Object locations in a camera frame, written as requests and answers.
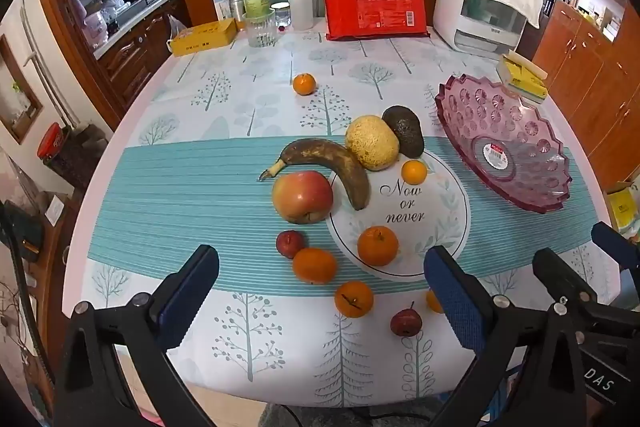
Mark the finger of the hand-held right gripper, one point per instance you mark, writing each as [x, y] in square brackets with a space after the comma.
[565, 274]
[617, 244]

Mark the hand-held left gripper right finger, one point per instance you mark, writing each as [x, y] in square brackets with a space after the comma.
[457, 302]

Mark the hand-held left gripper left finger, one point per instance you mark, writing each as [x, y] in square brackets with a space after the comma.
[190, 299]

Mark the orange mandarin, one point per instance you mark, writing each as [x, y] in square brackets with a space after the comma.
[414, 172]
[433, 303]
[314, 265]
[304, 84]
[354, 299]
[377, 246]

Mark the pink glass fruit bowl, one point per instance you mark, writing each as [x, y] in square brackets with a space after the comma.
[525, 132]

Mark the red yellow apple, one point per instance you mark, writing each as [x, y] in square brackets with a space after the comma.
[300, 197]

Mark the brown overripe banana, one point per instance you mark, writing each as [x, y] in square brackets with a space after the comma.
[345, 167]

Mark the dark green avocado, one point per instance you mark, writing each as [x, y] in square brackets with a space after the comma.
[407, 129]

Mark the yellow speckled pear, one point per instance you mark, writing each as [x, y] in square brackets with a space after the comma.
[372, 142]

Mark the small dark red fruit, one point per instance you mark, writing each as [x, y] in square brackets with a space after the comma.
[406, 323]
[290, 244]

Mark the wooden cabinet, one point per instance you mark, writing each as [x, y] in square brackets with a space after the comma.
[585, 82]

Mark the grey blue cloth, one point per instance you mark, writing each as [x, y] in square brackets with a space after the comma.
[310, 414]

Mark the yellow tissue pack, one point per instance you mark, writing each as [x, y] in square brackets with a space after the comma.
[525, 77]

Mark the red lid jar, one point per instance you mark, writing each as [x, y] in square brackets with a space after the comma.
[55, 142]

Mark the yellow cardboard box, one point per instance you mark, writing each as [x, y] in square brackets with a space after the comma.
[205, 38]

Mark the clear drinking glass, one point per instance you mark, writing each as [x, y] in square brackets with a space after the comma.
[260, 32]

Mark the pink floral pot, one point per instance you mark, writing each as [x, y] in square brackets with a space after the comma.
[95, 27]

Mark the white countertop appliance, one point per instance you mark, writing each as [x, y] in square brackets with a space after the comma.
[450, 7]

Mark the small glass jar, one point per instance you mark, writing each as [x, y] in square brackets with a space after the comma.
[281, 17]

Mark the white blue carton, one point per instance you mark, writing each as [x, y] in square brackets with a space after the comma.
[222, 2]

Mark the red paper cup package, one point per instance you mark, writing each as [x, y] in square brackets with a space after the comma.
[375, 9]

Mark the white wash bottle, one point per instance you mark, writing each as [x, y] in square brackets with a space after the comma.
[300, 9]

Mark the wooden picture frame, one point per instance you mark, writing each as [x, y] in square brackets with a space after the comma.
[20, 92]

